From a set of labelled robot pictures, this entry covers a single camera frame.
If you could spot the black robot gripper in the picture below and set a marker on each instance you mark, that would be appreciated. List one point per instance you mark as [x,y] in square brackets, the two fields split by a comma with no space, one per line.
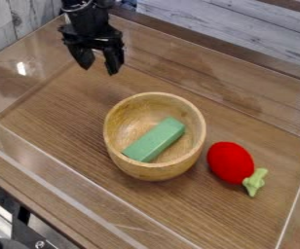
[89,32]

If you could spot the green rectangular block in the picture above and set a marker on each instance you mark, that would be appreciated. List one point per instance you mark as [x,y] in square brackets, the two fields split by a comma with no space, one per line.
[152,144]

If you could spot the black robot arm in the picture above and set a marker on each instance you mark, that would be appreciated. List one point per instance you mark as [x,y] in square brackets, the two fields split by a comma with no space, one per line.
[89,32]

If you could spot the brown wooden bowl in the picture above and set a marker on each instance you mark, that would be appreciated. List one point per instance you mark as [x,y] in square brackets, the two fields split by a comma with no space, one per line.
[133,117]

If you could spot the clear acrylic tray walls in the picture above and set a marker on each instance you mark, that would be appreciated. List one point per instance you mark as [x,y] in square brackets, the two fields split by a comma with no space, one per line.
[55,167]

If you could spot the red plush strawberry toy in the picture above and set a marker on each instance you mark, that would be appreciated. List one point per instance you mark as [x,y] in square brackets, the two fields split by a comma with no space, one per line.
[232,164]

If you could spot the black table leg bracket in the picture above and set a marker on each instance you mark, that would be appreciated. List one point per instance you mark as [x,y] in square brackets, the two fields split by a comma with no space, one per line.
[33,233]

